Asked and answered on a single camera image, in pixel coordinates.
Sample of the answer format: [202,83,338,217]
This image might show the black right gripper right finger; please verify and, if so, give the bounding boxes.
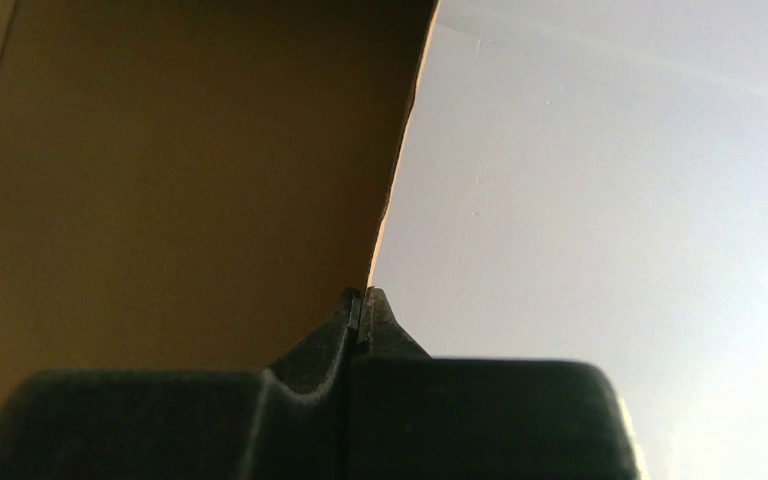
[347,288,646,479]

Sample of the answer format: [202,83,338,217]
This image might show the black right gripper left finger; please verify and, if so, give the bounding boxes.
[0,289,362,479]

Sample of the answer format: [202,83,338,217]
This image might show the brown cardboard box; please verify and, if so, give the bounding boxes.
[0,1,438,408]

